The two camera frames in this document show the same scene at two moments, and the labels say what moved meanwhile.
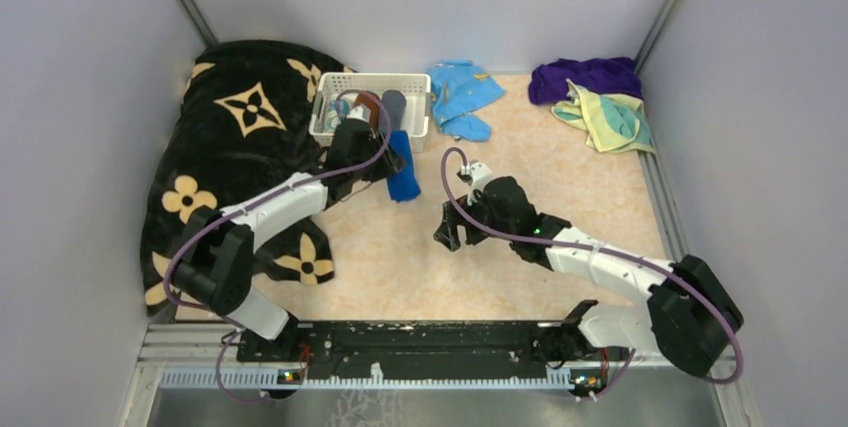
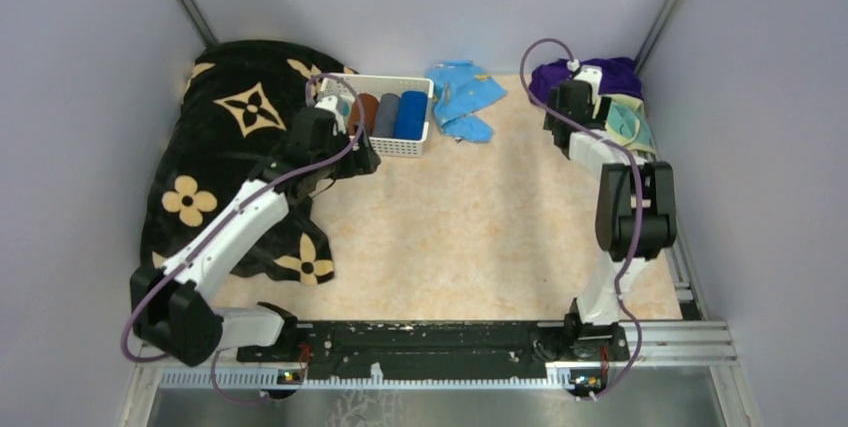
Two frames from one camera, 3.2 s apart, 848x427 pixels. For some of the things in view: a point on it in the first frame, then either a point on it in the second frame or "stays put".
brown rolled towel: (369, 98) stays put
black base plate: (439, 351) stays put
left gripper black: (389, 163) → (359, 161)
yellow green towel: (613, 122) stays put
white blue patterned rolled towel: (336, 110) stays put
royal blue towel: (403, 185) → (411, 115)
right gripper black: (448, 231) → (602, 111)
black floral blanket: (242, 124) stays put
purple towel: (549, 83) stays put
